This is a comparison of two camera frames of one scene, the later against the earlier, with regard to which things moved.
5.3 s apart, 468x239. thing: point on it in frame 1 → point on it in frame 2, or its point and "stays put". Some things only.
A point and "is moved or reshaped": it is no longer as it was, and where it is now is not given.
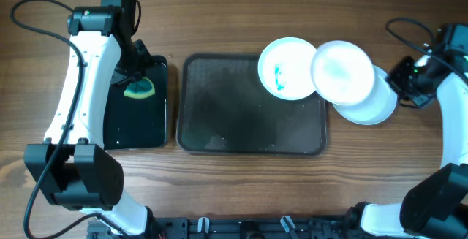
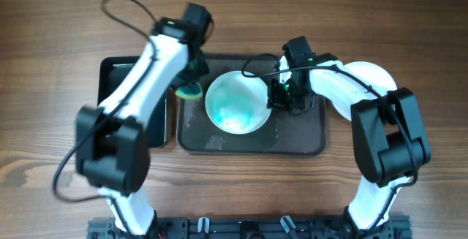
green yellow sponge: (140, 89) is moved or reshaped
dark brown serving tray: (223, 108) stays put
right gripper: (401, 64) → (275, 99)
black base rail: (140, 227) stays put
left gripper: (144, 62) → (200, 69)
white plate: (284, 69) is moved or reshaped
